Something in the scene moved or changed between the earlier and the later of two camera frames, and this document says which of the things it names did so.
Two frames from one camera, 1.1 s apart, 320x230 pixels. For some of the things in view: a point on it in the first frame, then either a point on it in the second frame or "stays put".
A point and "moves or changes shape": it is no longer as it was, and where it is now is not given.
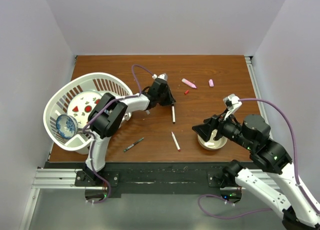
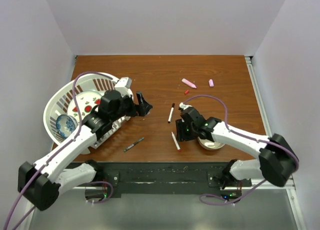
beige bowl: (213, 144) stays put
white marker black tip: (173, 113) moves or changes shape
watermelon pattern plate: (81, 103) stays put
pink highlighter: (188, 83) stays put
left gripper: (170, 99) to (136, 110)
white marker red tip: (175, 142) stays put
